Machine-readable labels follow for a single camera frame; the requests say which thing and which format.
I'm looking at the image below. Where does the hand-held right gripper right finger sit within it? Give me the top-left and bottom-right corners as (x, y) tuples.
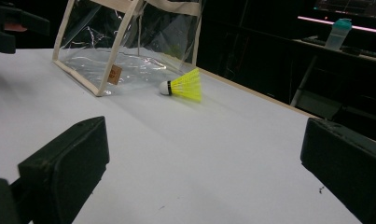
(299, 117), (376, 224)

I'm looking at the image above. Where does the black keyboard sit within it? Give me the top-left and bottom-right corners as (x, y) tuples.
(300, 35), (376, 61)

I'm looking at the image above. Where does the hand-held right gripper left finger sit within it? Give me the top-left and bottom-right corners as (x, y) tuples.
(17, 116), (111, 224)

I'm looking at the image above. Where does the white table leg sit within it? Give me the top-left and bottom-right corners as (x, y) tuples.
(289, 55), (319, 107)

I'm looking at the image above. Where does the computer monitor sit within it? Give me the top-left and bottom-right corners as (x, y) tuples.
(313, 0), (376, 20)

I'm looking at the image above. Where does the clear bottle with teal cap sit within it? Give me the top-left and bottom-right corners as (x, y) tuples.
(324, 18), (354, 51)

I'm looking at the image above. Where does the yellow shuttlecock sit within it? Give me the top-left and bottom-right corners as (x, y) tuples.
(159, 67), (202, 103)

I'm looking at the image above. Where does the pink light strip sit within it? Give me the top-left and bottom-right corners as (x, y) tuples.
(297, 15), (376, 35)

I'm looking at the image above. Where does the clear bag with beige trim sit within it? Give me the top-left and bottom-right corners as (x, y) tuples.
(51, 0), (203, 97)

